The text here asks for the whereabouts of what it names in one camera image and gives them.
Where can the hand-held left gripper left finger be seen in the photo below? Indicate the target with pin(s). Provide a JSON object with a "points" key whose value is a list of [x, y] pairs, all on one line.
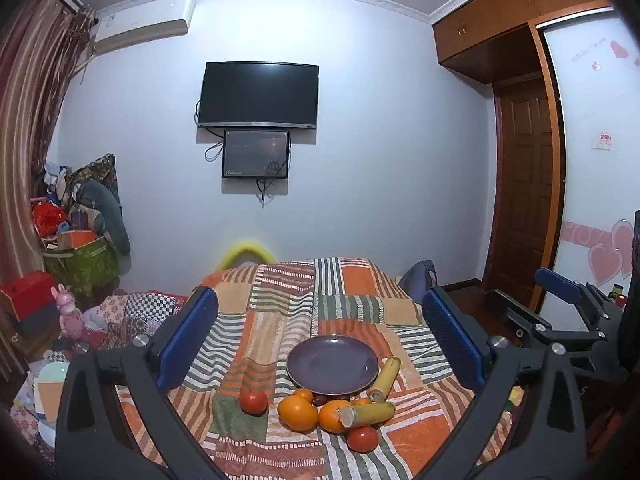
{"points": [[187, 340]]}

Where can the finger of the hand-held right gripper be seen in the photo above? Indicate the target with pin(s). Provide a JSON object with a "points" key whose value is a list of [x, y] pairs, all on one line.
{"points": [[560, 284], [520, 317]]}

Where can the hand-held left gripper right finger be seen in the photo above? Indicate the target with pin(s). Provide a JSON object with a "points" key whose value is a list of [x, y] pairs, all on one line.
{"points": [[455, 340]]}

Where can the yellow-green sugarcane piece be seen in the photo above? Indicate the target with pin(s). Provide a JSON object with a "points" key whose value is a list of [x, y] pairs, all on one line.
{"points": [[385, 379], [367, 412]]}

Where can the red tomato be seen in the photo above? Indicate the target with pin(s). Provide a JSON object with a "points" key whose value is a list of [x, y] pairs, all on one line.
{"points": [[362, 439], [253, 401]]}

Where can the small mandarin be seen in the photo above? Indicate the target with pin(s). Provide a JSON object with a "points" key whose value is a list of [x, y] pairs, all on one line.
{"points": [[361, 401], [302, 394]]}

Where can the purple round plate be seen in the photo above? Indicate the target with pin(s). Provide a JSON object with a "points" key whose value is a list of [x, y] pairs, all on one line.
{"points": [[332, 364]]}

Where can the large orange with sticker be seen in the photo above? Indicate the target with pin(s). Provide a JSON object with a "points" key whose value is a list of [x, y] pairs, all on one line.
{"points": [[298, 414]]}

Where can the floral bedsheet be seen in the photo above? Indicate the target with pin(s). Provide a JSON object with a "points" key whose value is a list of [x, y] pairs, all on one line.
{"points": [[135, 312]]}

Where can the striped patchwork blanket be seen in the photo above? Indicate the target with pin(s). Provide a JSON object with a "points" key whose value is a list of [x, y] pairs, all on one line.
{"points": [[280, 310]]}

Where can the pink rabbit toy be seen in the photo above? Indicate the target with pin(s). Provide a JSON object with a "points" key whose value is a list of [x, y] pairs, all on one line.
{"points": [[71, 310]]}

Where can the green storage box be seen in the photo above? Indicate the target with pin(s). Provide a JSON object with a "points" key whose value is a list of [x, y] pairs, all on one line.
{"points": [[82, 265]]}

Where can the white wardrobe door with hearts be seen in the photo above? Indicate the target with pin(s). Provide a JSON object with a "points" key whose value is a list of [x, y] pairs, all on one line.
{"points": [[595, 150]]}

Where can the grey long pillow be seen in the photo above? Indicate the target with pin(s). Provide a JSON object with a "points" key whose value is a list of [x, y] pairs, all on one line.
{"points": [[107, 215]]}

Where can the red box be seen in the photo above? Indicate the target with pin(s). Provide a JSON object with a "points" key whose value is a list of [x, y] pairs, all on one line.
{"points": [[27, 292]]}

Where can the red bag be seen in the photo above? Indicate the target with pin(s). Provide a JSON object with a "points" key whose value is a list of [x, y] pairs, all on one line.
{"points": [[47, 217]]}

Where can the patterned dark cushion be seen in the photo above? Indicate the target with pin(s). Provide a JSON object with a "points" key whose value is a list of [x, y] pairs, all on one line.
{"points": [[97, 170]]}

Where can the striped brown curtain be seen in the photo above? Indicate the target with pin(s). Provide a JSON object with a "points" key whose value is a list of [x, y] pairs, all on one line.
{"points": [[30, 125]]}

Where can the wooden overhead cabinet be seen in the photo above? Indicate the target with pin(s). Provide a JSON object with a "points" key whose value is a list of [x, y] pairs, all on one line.
{"points": [[500, 15]]}

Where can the white air conditioner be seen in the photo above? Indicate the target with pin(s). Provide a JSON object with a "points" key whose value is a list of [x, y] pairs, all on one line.
{"points": [[142, 22]]}

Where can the small black wall monitor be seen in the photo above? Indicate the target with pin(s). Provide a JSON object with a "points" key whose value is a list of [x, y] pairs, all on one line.
{"points": [[256, 154]]}

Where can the black wall television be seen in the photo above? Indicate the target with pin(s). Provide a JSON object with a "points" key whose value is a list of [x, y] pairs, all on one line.
{"points": [[258, 94]]}

